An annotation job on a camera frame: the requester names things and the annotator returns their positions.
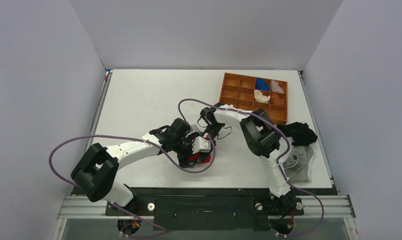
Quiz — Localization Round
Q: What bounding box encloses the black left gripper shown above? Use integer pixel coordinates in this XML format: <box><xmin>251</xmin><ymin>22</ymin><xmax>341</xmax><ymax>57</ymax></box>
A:
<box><xmin>173</xmin><ymin>133</ymin><xmax>200</xmax><ymax>168</ymax></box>

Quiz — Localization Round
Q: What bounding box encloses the red underwear white trim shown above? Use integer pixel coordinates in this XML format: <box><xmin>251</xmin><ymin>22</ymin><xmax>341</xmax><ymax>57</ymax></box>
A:
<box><xmin>188</xmin><ymin>152</ymin><xmax>211</xmax><ymax>165</ymax></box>

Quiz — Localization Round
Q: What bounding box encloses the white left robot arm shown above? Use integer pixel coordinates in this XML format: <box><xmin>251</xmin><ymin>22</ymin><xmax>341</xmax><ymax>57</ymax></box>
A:
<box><xmin>71</xmin><ymin>118</ymin><xmax>212</xmax><ymax>215</ymax></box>

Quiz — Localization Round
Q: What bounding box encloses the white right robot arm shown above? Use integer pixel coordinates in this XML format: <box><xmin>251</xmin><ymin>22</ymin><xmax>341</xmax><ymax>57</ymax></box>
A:
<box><xmin>200</xmin><ymin>102</ymin><xmax>291</xmax><ymax>214</ymax></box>

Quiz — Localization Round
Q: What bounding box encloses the cream rolled underwear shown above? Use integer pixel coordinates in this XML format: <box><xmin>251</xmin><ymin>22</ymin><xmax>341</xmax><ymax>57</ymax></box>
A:
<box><xmin>253</xmin><ymin>89</ymin><xmax>270</xmax><ymax>104</ymax></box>

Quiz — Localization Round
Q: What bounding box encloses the blue rolled underwear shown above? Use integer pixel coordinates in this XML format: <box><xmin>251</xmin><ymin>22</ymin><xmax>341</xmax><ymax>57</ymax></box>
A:
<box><xmin>255</xmin><ymin>77</ymin><xmax>270</xmax><ymax>91</ymax></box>

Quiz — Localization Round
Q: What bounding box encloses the orange rolled underwear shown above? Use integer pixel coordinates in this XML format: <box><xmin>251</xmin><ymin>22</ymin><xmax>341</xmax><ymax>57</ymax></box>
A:
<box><xmin>270</xmin><ymin>92</ymin><xmax>286</xmax><ymax>106</ymax></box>

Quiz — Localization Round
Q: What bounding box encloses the black underwear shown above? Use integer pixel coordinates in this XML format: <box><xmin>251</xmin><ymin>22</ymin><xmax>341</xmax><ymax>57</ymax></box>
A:
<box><xmin>277</xmin><ymin>122</ymin><xmax>318</xmax><ymax>147</ymax></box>

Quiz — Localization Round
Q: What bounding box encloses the grey underwear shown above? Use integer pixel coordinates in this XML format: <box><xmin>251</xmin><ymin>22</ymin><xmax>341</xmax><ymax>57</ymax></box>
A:
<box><xmin>282</xmin><ymin>146</ymin><xmax>315</xmax><ymax>184</ymax></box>

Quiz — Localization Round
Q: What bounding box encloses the wooden compartment tray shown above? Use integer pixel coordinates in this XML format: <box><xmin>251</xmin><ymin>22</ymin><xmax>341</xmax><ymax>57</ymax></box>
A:
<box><xmin>220</xmin><ymin>72</ymin><xmax>288</xmax><ymax>125</ymax></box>

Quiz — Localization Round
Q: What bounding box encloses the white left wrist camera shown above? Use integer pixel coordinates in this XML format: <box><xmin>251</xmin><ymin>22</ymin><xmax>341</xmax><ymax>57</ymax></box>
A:
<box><xmin>192</xmin><ymin>136</ymin><xmax>211</xmax><ymax>154</ymax></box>

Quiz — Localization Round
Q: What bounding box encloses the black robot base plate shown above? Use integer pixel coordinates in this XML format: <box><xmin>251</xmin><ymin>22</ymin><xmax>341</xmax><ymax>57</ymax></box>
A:
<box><xmin>71</xmin><ymin>184</ymin><xmax>337</xmax><ymax>232</ymax></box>

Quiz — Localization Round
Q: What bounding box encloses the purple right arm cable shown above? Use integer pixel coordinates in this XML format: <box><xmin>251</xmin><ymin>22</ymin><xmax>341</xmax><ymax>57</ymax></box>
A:
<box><xmin>178</xmin><ymin>98</ymin><xmax>325</xmax><ymax>238</ymax></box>

